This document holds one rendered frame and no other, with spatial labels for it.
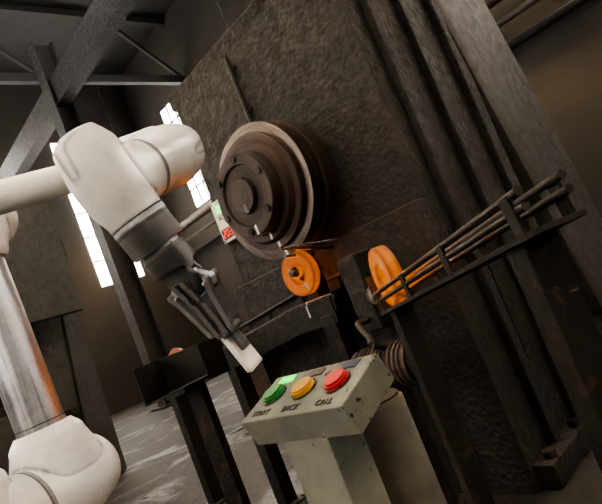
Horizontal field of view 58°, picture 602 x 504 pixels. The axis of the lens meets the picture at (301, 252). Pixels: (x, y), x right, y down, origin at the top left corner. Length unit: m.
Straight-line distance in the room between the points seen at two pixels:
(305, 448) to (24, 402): 0.64
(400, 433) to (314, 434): 0.20
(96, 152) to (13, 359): 0.58
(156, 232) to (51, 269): 3.52
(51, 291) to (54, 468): 3.09
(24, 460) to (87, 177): 0.64
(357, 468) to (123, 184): 0.52
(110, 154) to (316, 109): 1.13
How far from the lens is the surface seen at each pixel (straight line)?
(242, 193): 1.79
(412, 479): 0.98
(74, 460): 1.25
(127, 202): 0.81
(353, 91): 1.76
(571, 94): 7.70
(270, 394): 0.89
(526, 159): 2.30
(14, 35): 12.74
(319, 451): 0.83
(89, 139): 0.84
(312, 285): 1.79
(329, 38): 1.83
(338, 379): 0.78
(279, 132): 1.77
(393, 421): 0.96
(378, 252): 1.33
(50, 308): 4.22
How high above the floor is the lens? 0.73
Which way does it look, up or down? 5 degrees up
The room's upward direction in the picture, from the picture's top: 22 degrees counter-clockwise
